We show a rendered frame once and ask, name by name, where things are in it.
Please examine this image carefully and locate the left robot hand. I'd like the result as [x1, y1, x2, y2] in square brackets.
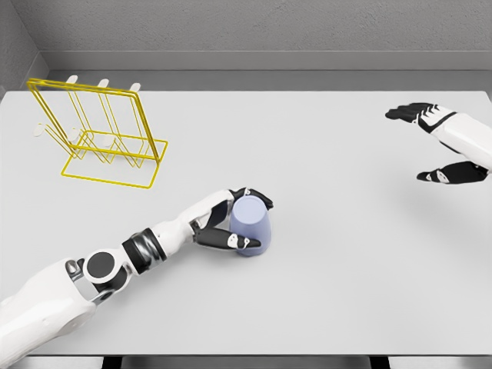
[174, 187, 274, 251]

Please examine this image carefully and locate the lavender cup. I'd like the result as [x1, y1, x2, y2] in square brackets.
[228, 195, 273, 258]

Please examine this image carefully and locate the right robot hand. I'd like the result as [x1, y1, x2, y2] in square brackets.
[384, 102, 492, 185]

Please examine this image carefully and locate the yellow wire cup holder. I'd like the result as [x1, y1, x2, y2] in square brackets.
[25, 74, 169, 190]

